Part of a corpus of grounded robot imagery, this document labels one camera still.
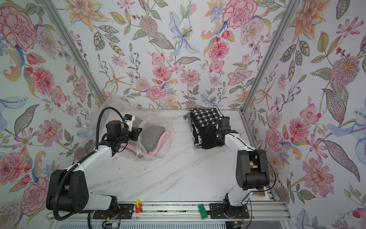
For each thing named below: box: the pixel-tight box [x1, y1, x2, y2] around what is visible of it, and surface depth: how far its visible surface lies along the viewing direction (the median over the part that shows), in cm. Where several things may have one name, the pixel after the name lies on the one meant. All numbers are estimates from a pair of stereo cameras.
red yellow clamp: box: [134, 198, 143, 214], surface depth 76 cm
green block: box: [197, 203, 209, 220], surface depth 75 cm
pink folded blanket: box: [121, 130, 170, 157], surface depth 94 cm
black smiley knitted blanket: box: [189, 107, 224, 150], surface depth 100 cm
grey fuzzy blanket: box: [140, 125, 165, 154], surface depth 97 cm
